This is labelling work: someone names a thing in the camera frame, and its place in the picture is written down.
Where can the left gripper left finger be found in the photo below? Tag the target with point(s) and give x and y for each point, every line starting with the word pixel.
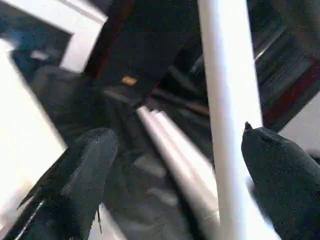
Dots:
pixel 65 190

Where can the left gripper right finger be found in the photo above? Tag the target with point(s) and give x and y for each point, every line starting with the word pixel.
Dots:
pixel 285 190

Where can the white plastic table top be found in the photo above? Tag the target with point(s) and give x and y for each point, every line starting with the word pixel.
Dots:
pixel 25 140

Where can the white plastic table leg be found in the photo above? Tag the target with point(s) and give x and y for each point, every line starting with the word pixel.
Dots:
pixel 187 150
pixel 175 165
pixel 230 100

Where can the black mat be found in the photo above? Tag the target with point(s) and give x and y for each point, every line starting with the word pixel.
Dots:
pixel 130 165

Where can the small yellow tag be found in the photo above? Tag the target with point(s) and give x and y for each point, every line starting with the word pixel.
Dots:
pixel 129 81

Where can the white cabinet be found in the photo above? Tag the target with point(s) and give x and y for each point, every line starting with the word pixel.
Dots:
pixel 80 25

